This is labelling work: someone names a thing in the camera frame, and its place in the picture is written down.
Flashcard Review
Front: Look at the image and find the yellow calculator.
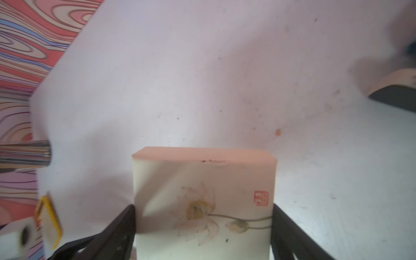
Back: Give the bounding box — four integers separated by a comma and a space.
35, 195, 63, 250

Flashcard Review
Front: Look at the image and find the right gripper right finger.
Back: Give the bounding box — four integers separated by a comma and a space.
270, 204, 334, 260

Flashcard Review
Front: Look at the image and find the metal pen cup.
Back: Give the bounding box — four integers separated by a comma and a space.
1, 140, 52, 173

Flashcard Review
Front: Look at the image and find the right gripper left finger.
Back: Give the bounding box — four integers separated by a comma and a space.
50, 204, 136, 260

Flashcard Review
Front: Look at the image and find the grey stapler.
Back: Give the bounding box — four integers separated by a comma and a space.
367, 68, 416, 113

